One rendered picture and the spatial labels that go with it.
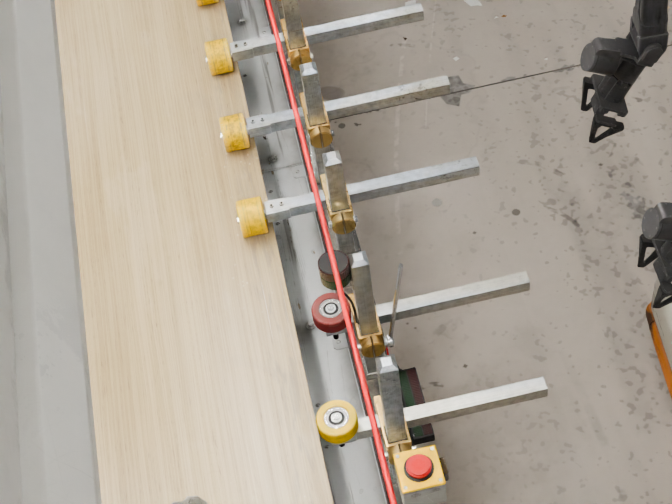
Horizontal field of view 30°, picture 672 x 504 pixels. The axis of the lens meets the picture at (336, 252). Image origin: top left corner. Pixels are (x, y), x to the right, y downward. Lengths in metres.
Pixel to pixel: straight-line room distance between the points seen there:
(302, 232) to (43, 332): 2.26
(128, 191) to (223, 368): 0.53
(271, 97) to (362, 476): 1.14
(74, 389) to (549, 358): 2.81
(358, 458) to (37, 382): 1.95
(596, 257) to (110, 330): 1.64
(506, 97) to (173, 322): 1.86
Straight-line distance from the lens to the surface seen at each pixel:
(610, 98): 2.65
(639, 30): 2.54
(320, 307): 2.56
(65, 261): 0.86
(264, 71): 3.42
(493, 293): 2.62
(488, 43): 4.31
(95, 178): 2.89
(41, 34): 1.01
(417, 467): 1.99
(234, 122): 2.81
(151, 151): 2.90
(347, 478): 2.68
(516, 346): 3.55
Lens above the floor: 3.01
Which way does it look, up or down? 53 degrees down
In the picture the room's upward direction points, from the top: 10 degrees counter-clockwise
